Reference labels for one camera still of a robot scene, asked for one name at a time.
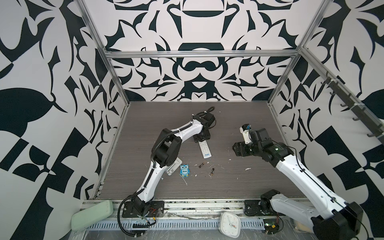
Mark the white slotted cable duct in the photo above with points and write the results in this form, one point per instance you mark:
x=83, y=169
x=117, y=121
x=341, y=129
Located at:
x=182, y=224

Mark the aluminium frame top bar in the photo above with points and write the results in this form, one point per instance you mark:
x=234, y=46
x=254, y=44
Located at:
x=200, y=54

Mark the green foam pad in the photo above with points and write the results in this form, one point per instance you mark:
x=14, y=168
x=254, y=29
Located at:
x=92, y=215

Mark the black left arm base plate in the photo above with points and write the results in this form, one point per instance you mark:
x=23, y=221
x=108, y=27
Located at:
x=150, y=208

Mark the blue owl toy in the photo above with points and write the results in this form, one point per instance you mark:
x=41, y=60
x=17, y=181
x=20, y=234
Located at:
x=184, y=171

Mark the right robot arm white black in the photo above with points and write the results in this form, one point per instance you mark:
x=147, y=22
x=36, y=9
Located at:
x=330, y=217

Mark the white remote control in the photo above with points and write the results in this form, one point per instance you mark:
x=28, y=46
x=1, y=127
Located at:
x=205, y=149

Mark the white battery cover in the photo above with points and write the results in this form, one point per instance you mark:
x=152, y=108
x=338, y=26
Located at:
x=172, y=170

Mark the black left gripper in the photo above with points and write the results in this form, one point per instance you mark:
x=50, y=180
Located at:
x=197, y=138

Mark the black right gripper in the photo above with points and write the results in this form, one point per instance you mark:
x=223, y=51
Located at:
x=240, y=146

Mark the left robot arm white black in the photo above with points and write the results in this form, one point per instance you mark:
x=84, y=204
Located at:
x=165, y=152

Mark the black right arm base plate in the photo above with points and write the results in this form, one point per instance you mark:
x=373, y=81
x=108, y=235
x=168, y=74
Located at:
x=256, y=208

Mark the small green circuit board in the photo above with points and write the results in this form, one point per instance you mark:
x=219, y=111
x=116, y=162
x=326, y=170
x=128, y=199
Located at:
x=271, y=227

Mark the aluminium frame corner post left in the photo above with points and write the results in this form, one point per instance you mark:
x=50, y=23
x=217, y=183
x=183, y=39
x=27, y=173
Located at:
x=86, y=16

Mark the beige foam pad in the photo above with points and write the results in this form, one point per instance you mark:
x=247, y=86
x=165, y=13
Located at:
x=300, y=228

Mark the aluminium frame corner post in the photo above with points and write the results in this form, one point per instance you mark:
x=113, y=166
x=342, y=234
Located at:
x=314, y=24
x=86, y=16

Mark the white square clock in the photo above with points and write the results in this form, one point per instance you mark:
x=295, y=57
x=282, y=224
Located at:
x=230, y=225

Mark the aluminium frame corner post right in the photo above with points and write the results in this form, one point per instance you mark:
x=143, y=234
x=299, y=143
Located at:
x=314, y=24

